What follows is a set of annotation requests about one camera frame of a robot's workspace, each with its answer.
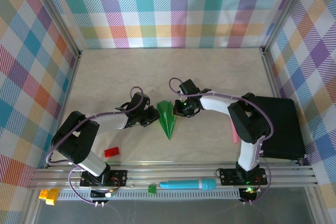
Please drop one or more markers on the green paper sheet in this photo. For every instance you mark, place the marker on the green paper sheet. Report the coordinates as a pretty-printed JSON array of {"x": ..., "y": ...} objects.
[{"x": 166, "y": 121}]

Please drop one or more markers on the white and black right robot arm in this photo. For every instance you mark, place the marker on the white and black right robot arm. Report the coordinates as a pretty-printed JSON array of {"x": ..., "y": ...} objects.
[{"x": 246, "y": 121}]

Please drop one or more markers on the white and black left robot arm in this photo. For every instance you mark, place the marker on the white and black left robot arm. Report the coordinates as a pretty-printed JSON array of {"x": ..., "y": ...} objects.
[{"x": 76, "y": 140}]

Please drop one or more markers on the red toy brick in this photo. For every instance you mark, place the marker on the red toy brick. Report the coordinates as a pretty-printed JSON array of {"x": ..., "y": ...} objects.
[{"x": 112, "y": 152}]

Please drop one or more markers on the pink marker pen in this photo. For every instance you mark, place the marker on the pink marker pen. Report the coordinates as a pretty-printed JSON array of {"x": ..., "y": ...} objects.
[{"x": 236, "y": 137}]

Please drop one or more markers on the small green toy brick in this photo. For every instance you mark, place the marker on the small green toy brick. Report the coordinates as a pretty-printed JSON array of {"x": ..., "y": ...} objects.
[{"x": 152, "y": 189}]

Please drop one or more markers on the teal marker pen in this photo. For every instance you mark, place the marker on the teal marker pen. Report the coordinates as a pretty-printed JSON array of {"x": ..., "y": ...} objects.
[{"x": 183, "y": 184}]

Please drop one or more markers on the yellow toy brick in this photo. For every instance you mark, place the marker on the yellow toy brick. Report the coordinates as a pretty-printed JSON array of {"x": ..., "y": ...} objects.
[{"x": 53, "y": 196}]

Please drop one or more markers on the orange toy brick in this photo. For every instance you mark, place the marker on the orange toy brick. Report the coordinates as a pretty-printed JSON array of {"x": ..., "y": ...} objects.
[{"x": 43, "y": 195}]

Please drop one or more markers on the aluminium frame cross rail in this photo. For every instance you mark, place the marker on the aluminium frame cross rail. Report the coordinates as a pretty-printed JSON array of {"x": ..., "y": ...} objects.
[{"x": 170, "y": 172}]

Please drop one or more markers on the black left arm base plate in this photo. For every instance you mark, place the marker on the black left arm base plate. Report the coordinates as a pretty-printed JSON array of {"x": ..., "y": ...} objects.
[{"x": 119, "y": 178}]

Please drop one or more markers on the aluminium table side rail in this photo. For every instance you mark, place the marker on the aluminium table side rail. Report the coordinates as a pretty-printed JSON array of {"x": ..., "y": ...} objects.
[
  {"x": 270, "y": 74},
  {"x": 62, "y": 113}
]

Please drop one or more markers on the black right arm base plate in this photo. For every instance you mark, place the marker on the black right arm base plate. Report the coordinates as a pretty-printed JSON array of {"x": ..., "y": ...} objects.
[{"x": 228, "y": 176}]

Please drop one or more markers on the aluminium frame post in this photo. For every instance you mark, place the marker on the aluminium frame post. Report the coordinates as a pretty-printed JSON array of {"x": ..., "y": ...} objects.
[
  {"x": 59, "y": 14},
  {"x": 285, "y": 11}
]

